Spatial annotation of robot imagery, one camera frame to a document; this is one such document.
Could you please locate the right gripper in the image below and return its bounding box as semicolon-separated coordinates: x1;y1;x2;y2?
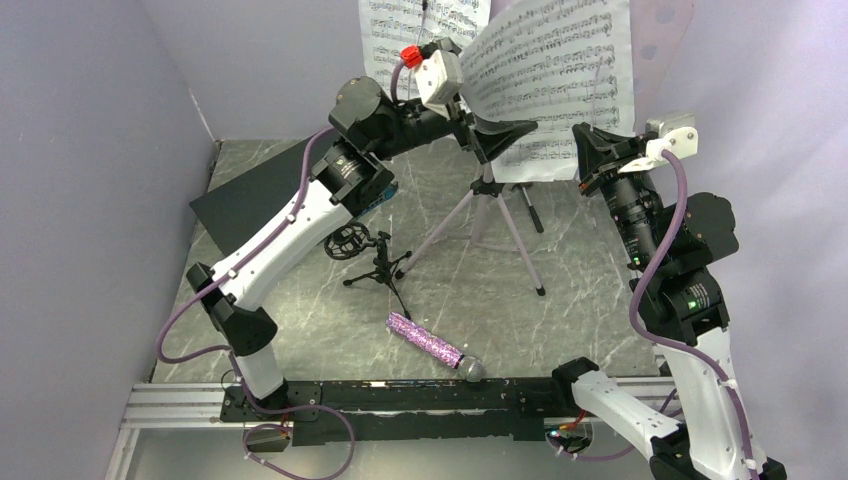
572;120;660;265

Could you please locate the sheet music page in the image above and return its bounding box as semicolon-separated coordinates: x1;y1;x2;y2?
460;0;635;183
358;0;491;93

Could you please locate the lilac perforated music stand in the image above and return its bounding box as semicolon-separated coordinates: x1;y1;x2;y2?
394;0;697;297

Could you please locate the sheet music top page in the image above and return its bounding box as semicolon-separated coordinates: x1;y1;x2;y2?
358;0;491;93

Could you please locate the black tripod microphone stand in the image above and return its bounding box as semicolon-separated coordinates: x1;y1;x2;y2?
323;221;415;319

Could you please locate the purple glitter microphone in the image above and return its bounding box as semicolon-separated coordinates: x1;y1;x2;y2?
386;312;485;382

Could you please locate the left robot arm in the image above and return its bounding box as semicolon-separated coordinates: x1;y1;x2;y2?
187;76;538;420

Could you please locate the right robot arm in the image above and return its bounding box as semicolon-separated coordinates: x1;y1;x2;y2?
550;123;787;479

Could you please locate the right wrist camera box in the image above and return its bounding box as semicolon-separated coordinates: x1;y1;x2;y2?
618;112;699;174

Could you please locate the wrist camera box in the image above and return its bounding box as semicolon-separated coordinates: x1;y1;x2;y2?
400;37;464;119
618;112;699;174

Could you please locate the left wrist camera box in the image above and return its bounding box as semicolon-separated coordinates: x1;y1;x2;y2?
400;37;464;119

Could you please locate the black handled hammer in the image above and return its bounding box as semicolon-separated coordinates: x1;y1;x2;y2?
519;183;545;233

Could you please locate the black network switch box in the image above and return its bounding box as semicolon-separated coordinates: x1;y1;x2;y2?
190;139;308;256

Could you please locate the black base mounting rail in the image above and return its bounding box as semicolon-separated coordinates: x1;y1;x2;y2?
220;377;580;446

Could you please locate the aluminium frame rail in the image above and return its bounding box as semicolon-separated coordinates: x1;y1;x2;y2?
122;383;224;429

